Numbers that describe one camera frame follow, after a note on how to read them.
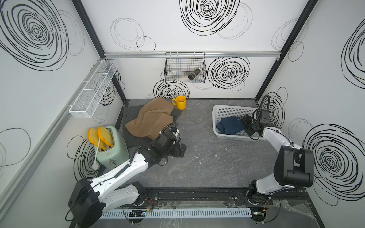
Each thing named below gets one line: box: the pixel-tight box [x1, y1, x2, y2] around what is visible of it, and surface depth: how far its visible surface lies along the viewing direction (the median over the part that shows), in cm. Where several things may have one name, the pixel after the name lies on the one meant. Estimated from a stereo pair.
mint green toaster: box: [94, 125, 130, 171], surface depth 76 cm
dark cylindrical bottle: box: [188, 66, 202, 81], surface depth 93 cm
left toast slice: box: [87, 127, 106, 151], surface depth 75 cm
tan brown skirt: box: [125, 97, 175, 141], surface depth 103 cm
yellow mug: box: [172, 95, 187, 111], surface depth 112 cm
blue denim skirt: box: [216, 115, 245, 135], surface depth 96 cm
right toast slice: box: [97, 125, 115, 148], surface depth 79 cm
